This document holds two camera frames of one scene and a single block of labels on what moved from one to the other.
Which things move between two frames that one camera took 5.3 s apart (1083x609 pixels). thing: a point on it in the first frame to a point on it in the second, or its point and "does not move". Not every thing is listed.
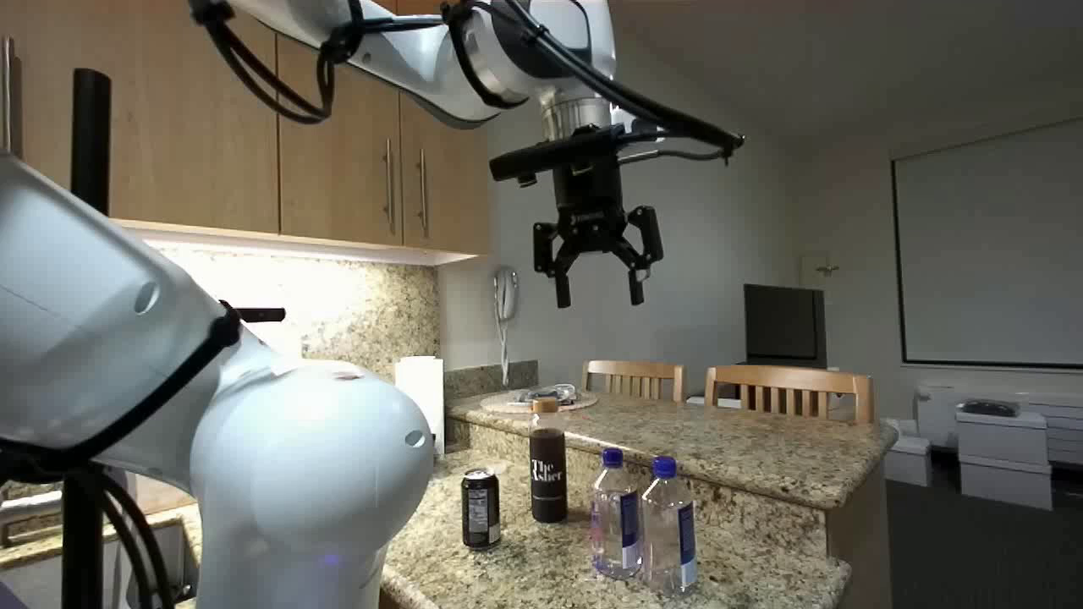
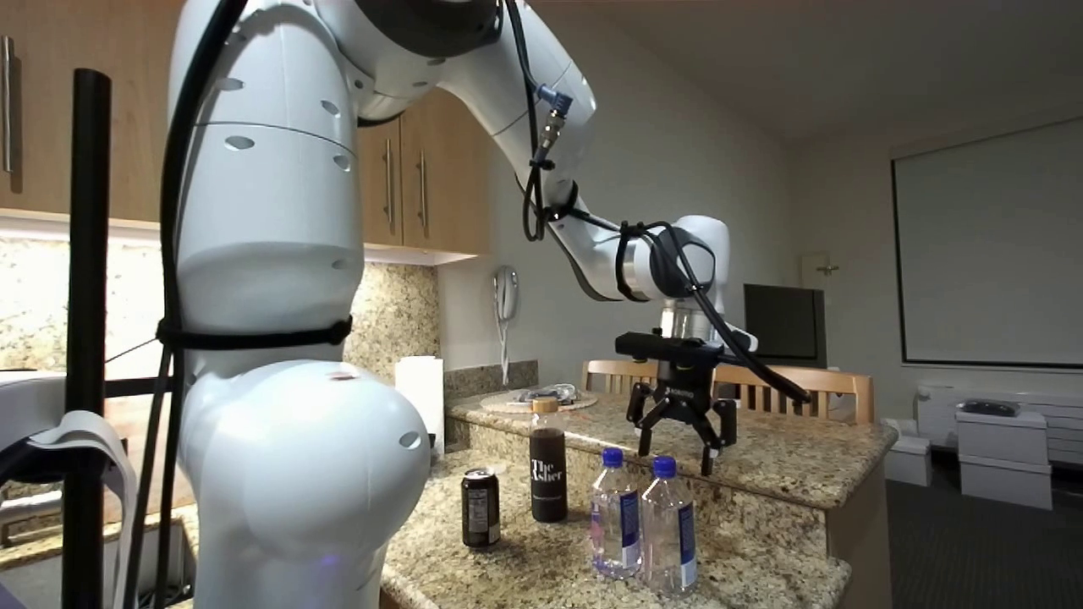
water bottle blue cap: [666, 537] does not move
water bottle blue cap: [614, 460] does not move
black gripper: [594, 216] to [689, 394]
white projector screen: [989, 251] does not move
